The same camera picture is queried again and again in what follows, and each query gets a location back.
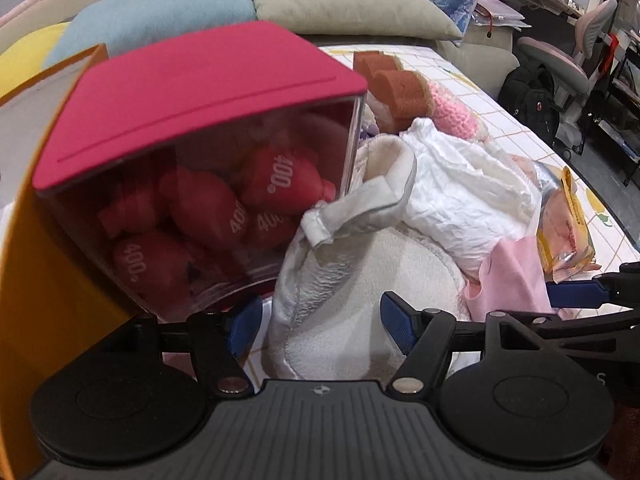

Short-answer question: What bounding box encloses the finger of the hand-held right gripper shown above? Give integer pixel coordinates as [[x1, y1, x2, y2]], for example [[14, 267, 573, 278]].
[[545, 260, 640, 310], [520, 307, 640, 361]]

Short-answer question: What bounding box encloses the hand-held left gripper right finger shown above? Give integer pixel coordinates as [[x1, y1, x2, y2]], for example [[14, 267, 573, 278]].
[[380, 290, 548, 396]]

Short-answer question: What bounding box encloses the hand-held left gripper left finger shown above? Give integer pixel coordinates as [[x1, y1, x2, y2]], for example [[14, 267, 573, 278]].
[[107, 295, 264, 398]]

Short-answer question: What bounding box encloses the white fleece slipper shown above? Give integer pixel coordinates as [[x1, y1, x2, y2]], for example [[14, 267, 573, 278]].
[[262, 135, 471, 381]]

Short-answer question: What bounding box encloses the pink crochet toy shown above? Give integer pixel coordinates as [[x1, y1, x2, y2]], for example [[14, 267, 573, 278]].
[[427, 82, 493, 141]]

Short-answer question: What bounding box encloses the orange storage box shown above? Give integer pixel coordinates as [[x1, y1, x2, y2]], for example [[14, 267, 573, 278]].
[[0, 42, 132, 478]]

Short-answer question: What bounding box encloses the brown sponge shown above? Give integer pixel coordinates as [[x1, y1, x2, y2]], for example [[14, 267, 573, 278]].
[[352, 51, 433, 133]]

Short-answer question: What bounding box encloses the yellow snack packet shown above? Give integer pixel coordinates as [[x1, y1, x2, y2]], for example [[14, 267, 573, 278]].
[[537, 167, 598, 281]]

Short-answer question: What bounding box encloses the red fabric pouch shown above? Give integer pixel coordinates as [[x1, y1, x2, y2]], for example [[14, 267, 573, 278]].
[[112, 232, 191, 306], [97, 192, 161, 236], [245, 207, 301, 248], [240, 147, 337, 211], [160, 167, 248, 251]]

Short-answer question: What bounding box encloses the white crinkled cloth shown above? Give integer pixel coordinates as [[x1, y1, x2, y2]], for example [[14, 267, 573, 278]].
[[400, 117, 543, 281]]

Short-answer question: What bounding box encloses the checked lemon-print tablecloth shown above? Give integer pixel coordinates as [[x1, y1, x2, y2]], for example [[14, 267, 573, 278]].
[[240, 42, 640, 391]]

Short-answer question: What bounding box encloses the black metal rack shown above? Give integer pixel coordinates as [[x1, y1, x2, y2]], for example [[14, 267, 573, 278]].
[[585, 30, 640, 186]]

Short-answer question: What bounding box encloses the black backpack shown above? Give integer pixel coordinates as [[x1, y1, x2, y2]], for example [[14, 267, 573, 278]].
[[497, 65, 561, 146]]

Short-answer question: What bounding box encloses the pink grey office chair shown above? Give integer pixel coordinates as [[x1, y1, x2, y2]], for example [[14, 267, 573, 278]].
[[517, 0, 621, 156]]

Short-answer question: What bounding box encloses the clear box with red lid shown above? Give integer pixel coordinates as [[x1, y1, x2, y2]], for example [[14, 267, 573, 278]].
[[32, 21, 370, 311]]

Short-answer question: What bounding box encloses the beige sofa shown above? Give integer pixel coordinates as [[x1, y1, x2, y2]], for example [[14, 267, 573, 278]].
[[0, 0, 521, 101]]

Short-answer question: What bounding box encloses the stack of papers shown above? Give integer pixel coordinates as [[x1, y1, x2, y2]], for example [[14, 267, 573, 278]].
[[470, 0, 528, 28]]

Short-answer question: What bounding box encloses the beige pillow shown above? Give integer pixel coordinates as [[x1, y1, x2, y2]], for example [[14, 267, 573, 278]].
[[227, 0, 463, 41]]

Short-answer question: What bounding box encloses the light blue pillow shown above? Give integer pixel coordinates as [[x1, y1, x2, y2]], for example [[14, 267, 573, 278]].
[[42, 0, 256, 71]]

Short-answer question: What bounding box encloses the yellow pillow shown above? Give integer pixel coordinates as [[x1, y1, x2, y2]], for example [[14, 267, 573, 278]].
[[0, 22, 71, 93]]

